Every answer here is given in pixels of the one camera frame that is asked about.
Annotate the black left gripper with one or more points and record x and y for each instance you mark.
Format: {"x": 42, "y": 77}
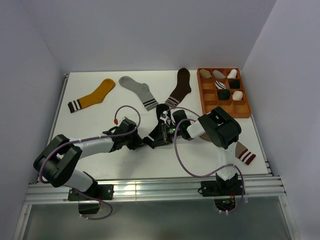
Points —
{"x": 138, "y": 142}

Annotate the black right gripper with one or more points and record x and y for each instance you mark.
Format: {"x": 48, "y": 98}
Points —
{"x": 165, "y": 133}

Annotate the black sock with white stripes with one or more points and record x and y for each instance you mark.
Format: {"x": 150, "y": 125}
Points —
{"x": 155, "y": 138}

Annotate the plain black sock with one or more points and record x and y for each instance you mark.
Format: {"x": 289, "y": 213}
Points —
{"x": 223, "y": 94}

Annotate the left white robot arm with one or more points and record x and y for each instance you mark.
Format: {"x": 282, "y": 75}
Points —
{"x": 57, "y": 162}

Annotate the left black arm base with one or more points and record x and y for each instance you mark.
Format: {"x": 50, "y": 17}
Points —
{"x": 92, "y": 200}

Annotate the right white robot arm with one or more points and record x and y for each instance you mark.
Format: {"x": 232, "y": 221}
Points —
{"x": 221, "y": 129}

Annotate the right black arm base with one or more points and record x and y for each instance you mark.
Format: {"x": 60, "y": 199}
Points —
{"x": 224, "y": 192}

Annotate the brown sock with pink stripes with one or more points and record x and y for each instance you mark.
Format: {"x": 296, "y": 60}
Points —
{"x": 181, "y": 90}

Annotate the grey sock with black stripes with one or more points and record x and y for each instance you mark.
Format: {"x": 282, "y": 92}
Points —
{"x": 142, "y": 90}

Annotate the mustard yellow sock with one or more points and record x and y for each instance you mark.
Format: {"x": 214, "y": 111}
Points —
{"x": 96, "y": 97}

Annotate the rolled beige sock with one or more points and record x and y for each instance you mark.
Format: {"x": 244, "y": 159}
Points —
{"x": 205, "y": 74}

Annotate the rolled striped sock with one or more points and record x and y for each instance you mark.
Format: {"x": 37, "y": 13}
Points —
{"x": 219, "y": 85}

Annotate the orange wooden compartment tray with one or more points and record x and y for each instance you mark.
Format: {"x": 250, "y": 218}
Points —
{"x": 209, "y": 99}

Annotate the rolled grey sock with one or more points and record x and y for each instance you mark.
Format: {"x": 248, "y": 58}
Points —
{"x": 218, "y": 75}

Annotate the rolled cream sock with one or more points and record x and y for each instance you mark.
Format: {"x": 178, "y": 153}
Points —
{"x": 237, "y": 95}

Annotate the tan sock with maroon cuff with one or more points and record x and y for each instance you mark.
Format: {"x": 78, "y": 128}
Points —
{"x": 243, "y": 152}

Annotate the rolled black sock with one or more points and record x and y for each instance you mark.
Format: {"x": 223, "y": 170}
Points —
{"x": 234, "y": 84}

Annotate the rolled white sock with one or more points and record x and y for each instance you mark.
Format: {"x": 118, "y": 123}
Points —
{"x": 232, "y": 74}

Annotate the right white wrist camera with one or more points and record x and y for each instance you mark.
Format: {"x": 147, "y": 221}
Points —
{"x": 164, "y": 117}

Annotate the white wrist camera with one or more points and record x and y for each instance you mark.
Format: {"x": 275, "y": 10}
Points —
{"x": 118, "y": 121}
{"x": 164, "y": 117}

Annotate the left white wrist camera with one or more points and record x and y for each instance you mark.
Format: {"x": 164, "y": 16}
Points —
{"x": 118, "y": 121}

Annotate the aluminium frame rail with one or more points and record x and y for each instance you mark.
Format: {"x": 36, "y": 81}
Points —
{"x": 146, "y": 190}

